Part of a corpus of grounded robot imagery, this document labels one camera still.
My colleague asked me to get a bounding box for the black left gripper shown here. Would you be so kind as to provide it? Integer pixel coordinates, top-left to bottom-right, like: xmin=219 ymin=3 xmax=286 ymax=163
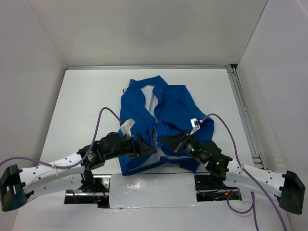
xmin=104 ymin=131 xmax=157 ymax=160

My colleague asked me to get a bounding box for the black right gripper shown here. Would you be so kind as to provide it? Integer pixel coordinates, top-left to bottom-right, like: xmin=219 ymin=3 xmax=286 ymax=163
xmin=159 ymin=128 xmax=207 ymax=164

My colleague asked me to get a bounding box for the blue zip jacket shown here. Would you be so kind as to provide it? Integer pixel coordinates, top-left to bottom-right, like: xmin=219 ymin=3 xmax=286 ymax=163
xmin=119 ymin=76 xmax=205 ymax=176

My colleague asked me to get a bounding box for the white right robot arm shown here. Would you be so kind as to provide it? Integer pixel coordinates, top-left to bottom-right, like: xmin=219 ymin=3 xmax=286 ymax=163
xmin=159 ymin=130 xmax=306 ymax=215

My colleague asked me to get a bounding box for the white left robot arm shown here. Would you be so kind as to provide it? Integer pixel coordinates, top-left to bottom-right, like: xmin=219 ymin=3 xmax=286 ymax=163
xmin=0 ymin=132 xmax=157 ymax=212

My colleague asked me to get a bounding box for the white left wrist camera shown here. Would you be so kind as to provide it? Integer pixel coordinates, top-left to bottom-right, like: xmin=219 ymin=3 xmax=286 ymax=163
xmin=120 ymin=118 xmax=135 ymax=137

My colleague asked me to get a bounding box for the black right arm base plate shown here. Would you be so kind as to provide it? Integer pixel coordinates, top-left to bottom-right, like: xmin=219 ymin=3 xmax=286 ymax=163
xmin=194 ymin=172 xmax=241 ymax=202

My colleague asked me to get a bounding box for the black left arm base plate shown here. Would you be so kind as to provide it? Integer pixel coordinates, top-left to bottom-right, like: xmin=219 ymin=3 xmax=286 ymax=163
xmin=64 ymin=171 xmax=111 ymax=208

